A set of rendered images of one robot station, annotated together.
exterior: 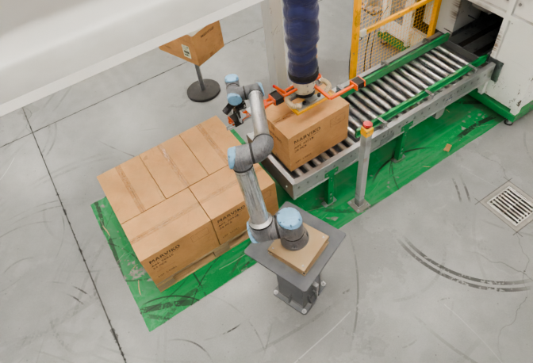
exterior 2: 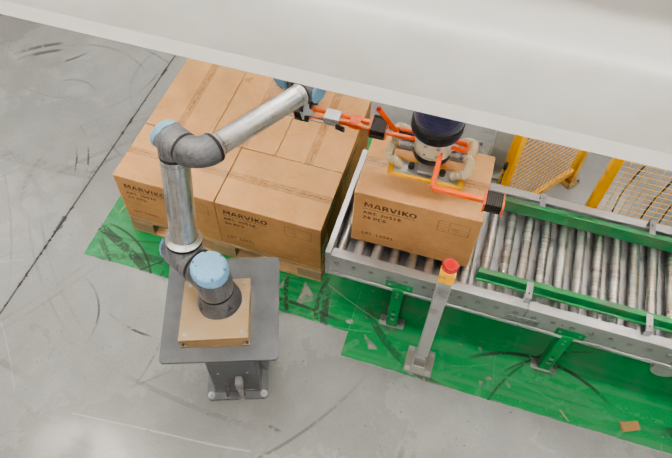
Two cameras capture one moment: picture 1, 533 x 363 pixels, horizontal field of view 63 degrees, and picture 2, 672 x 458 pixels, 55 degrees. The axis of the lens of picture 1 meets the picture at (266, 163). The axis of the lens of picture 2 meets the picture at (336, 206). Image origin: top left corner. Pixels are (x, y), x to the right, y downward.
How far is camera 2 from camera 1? 1.56 m
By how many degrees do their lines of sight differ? 26
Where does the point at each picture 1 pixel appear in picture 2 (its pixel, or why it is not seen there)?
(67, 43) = not seen: outside the picture
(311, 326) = (199, 416)
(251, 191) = (167, 193)
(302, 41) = not seen: hidden behind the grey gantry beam
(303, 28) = not seen: hidden behind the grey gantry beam
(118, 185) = (193, 83)
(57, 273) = (92, 122)
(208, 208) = (227, 189)
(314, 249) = (217, 332)
